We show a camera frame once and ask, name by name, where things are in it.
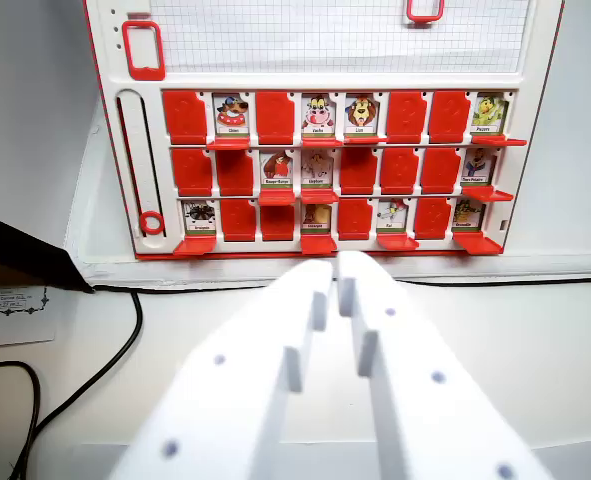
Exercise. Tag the white printed paper card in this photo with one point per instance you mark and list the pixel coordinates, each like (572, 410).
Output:
(10, 320)

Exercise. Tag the black box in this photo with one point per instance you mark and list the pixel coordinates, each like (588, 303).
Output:
(20, 250)

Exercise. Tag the red and white game board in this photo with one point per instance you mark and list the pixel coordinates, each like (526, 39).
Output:
(325, 82)

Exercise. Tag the red question mark flap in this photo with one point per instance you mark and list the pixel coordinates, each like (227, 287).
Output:
(397, 242)

